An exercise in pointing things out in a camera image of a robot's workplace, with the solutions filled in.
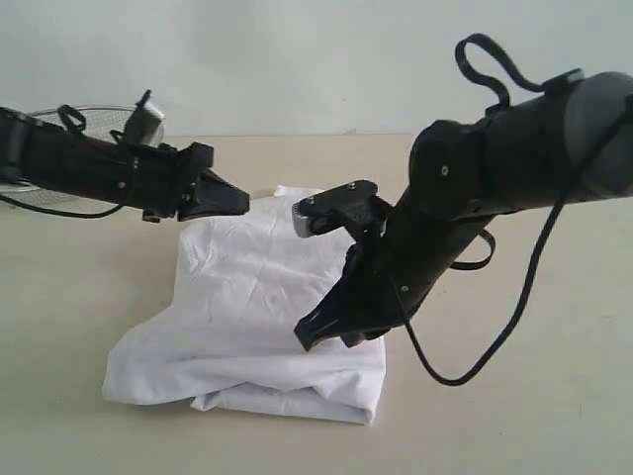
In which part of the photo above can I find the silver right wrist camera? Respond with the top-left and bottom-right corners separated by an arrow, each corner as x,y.
292,180 -> 393,240

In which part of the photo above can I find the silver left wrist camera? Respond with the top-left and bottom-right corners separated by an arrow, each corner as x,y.
110,89 -> 165,147

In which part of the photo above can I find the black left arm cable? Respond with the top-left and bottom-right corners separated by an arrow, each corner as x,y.
0,103 -> 130,220

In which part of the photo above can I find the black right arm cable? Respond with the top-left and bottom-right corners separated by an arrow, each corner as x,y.
400,33 -> 633,388

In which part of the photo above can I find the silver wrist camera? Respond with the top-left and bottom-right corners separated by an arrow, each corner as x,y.
110,89 -> 165,147
292,180 -> 393,240

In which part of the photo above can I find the white t-shirt red logo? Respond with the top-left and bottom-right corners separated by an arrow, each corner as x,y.
102,185 -> 386,425

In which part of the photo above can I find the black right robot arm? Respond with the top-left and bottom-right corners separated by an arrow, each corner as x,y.
293,72 -> 632,349

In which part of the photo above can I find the metal wire mesh basket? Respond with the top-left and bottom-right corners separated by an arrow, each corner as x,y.
1,104 -> 125,205

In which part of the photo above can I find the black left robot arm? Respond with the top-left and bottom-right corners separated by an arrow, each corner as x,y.
1,105 -> 249,223

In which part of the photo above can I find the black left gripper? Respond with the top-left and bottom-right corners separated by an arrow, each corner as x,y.
118,142 -> 249,222

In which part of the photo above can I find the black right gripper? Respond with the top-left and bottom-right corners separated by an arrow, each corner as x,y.
294,241 -> 440,351

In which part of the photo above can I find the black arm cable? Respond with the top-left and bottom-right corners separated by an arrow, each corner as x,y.
400,33 -> 633,388
0,103 -> 130,220

